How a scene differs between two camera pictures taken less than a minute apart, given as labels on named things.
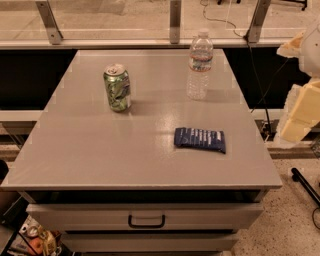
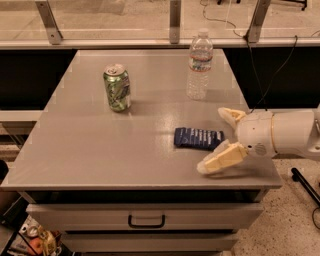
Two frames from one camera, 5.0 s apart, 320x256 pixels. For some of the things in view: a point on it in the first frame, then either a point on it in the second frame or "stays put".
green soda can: [117, 87] stays put
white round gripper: [311, 53] -> [256, 132]
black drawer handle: [146, 226] stays put
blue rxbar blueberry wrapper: [200, 138] stays put
